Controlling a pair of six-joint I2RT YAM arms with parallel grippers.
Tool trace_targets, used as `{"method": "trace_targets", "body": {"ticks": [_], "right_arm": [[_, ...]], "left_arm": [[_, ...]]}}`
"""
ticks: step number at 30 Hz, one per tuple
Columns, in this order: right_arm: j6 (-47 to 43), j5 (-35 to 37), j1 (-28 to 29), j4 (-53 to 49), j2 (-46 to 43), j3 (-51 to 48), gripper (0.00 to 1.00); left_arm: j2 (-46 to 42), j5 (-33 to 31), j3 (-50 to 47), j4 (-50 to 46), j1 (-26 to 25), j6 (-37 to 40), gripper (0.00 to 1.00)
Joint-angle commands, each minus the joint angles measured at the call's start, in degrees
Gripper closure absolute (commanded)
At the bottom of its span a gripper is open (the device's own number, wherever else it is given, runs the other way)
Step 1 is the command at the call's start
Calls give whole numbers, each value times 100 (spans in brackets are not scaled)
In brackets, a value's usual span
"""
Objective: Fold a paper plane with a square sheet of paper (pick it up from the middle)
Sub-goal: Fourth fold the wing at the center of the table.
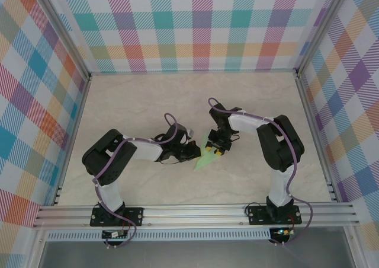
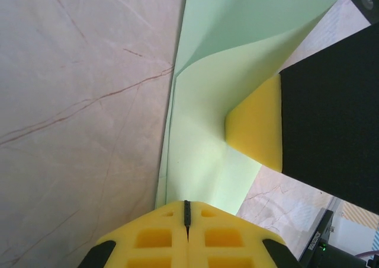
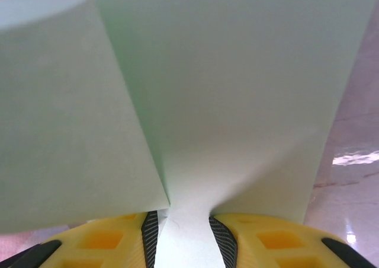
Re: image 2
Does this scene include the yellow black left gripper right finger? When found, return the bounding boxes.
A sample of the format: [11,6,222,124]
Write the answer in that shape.
[188,200,304,268]

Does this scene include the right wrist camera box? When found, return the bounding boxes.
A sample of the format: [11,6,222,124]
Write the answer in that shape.
[345,0,379,26]

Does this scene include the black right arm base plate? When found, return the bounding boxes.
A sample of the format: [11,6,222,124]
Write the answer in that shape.
[298,209,337,264]

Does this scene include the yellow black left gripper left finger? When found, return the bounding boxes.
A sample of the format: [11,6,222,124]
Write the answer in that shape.
[77,200,190,268]

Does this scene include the light green paper sheet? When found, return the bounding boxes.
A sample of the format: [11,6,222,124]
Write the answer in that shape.
[153,0,355,217]

